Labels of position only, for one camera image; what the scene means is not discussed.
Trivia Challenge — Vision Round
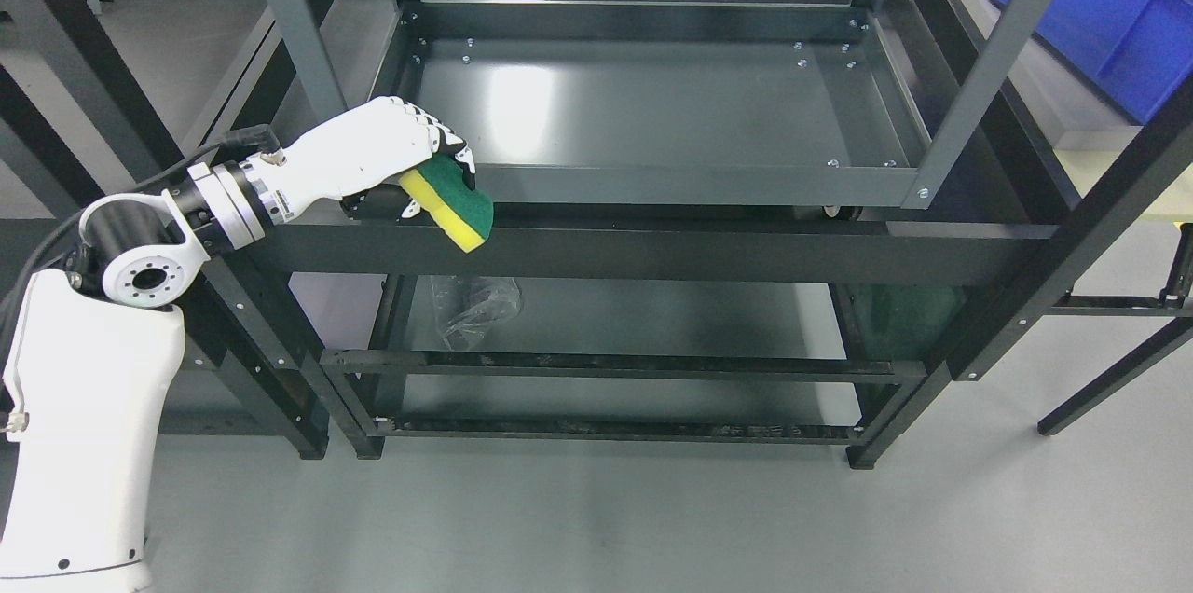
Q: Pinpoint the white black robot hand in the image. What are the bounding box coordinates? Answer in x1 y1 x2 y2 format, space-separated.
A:
251 95 476 222

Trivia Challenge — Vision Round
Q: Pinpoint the green yellow sponge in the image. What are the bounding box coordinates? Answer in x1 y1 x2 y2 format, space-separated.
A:
397 154 495 253

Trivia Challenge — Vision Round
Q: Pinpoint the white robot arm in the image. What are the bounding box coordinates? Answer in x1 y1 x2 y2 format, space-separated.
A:
4 146 284 592

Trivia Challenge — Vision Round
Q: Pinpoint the grey metal shelf cart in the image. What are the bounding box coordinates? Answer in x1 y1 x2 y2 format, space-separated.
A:
266 0 1052 212

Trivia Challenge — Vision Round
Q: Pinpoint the black metal rack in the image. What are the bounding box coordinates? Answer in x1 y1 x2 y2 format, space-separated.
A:
4 0 1189 470

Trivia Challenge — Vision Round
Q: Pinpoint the clear plastic bag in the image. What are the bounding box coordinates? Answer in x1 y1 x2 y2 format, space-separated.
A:
429 277 523 352

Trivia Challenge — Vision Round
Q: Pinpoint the blue plastic bin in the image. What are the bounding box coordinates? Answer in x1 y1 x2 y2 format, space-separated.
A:
1036 0 1192 124

